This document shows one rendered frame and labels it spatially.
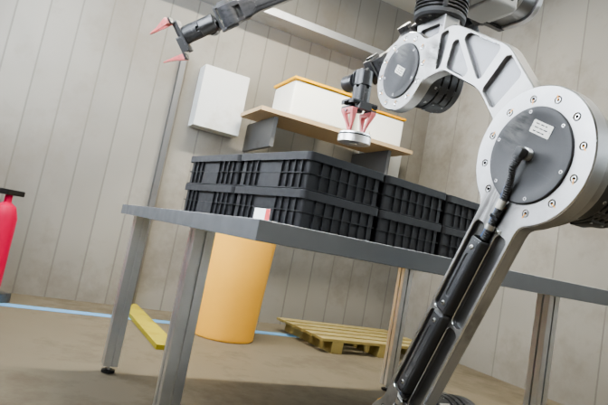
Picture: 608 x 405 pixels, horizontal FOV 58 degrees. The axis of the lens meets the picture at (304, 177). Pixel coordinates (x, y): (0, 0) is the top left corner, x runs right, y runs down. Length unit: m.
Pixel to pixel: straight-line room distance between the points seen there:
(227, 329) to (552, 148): 2.83
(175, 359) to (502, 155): 1.03
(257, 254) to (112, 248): 1.21
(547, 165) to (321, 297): 4.02
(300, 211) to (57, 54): 3.04
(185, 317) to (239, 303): 1.94
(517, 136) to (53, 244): 3.59
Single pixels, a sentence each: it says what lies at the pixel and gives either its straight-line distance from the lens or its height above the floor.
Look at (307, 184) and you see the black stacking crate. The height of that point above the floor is 0.84.
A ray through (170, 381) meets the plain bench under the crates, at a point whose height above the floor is 0.24.
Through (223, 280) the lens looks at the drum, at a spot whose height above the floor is 0.37.
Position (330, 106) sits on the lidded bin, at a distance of 4.15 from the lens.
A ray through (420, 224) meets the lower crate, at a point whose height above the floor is 0.80.
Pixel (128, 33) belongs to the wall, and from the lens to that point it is 4.41.
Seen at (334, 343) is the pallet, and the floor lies 0.06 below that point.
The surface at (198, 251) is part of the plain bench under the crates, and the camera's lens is 1.58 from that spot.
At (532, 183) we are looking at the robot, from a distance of 0.96.
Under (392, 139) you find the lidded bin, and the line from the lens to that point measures 4.45.
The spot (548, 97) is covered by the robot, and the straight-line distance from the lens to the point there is 1.00.
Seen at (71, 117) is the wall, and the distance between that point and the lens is 4.24.
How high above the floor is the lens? 0.67
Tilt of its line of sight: 7 degrees up
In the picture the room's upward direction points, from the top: 11 degrees clockwise
